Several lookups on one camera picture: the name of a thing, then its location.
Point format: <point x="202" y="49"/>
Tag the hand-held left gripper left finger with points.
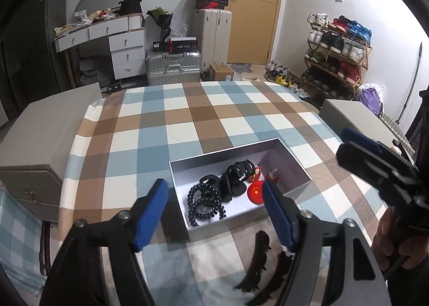
<point x="154" y="215"/>

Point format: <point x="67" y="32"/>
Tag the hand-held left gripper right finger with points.
<point x="278" y="215"/>

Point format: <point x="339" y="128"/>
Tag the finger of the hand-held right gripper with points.
<point x="368" y="165"/>
<point x="358" y="138"/>

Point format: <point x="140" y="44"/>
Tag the round red badge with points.
<point x="255" y="192"/>

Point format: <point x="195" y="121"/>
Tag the long black hair clip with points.
<point x="259" y="252"/>

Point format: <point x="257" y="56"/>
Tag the small red figure brooch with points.
<point x="256" y="174"/>

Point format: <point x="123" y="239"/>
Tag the silver rectangular box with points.
<point x="228" y="225"/>

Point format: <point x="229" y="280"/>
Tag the black hair claw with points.
<point x="231" y="188"/>

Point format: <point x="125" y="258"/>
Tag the person's right hand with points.
<point x="385" y="242"/>

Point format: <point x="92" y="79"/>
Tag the grey storage cabinet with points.
<point x="355" y="118"/>
<point x="43" y="125"/>

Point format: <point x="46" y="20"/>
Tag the white ribbed rack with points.
<point x="397" y="128"/>

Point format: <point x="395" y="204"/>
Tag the purple bag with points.
<point x="370" y="98"/>

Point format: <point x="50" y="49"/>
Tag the wooden shoe rack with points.
<point x="363" y="64"/>

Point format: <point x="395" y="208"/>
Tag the long dark pole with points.
<point x="414" y="74"/>

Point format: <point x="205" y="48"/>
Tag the shoe rack with shoes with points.
<point x="335" y="44"/>

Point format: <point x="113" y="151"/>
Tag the loose sneakers heap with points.
<point x="281" y="74"/>

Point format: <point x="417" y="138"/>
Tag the checked chair cushion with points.
<point x="20" y="235"/>

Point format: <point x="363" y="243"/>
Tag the silver ribbed suitcase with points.
<point x="172" y="69"/>

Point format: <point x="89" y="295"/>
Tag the brown cardboard box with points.
<point x="221" y="73"/>

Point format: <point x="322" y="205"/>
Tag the wooden door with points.
<point x="254" y="24"/>

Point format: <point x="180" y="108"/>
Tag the grey fabric pile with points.
<point x="94" y="69"/>

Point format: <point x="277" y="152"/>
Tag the white dresser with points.
<point x="127" y="54"/>

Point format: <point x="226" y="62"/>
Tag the small black box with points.
<point x="159" y="46"/>

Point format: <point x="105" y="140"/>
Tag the red black flat box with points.
<point x="182" y="46"/>

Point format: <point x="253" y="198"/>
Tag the tall cream suitcase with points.
<point x="211" y="37"/>

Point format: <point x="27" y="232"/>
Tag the black wrapped bouquet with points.
<point x="162" y="22"/>

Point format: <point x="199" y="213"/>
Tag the black red shoe box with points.
<point x="211" y="5"/>

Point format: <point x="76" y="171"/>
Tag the grey refrigerator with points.
<point x="55" y="34"/>

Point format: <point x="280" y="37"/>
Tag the dresser clutter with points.
<point x="87" y="19"/>

